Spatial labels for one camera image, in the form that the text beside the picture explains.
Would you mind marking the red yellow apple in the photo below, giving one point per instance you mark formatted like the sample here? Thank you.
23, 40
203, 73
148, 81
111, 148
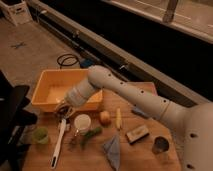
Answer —
105, 118

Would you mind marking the wooden block eraser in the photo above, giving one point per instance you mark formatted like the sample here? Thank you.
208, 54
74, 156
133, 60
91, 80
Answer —
137, 134

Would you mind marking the green cucumber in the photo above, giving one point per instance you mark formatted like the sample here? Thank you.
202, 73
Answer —
89, 135

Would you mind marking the white handled brush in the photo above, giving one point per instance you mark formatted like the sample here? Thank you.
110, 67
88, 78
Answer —
55, 156

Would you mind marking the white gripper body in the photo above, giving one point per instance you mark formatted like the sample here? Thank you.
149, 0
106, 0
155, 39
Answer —
64, 110

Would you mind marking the yellow plastic tub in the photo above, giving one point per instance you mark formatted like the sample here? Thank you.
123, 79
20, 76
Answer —
53, 85

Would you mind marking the white plastic cup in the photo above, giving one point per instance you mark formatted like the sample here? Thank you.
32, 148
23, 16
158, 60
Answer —
82, 123

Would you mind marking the white cardboard box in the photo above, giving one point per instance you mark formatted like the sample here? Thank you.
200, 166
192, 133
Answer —
17, 13

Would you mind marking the metal cup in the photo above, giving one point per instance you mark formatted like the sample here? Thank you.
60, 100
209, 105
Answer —
160, 145

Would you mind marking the black chair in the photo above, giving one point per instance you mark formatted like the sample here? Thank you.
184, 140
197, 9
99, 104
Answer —
13, 120

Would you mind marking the blue cloth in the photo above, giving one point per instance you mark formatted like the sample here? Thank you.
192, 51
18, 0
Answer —
111, 149

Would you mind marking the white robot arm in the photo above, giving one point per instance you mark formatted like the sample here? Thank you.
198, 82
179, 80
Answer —
194, 124

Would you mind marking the blue floor object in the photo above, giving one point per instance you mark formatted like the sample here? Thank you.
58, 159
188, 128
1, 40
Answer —
86, 63

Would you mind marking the blue sponge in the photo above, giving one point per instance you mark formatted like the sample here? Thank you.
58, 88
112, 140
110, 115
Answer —
138, 112

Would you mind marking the green plastic cup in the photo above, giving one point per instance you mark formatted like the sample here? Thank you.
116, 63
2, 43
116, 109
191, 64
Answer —
40, 135

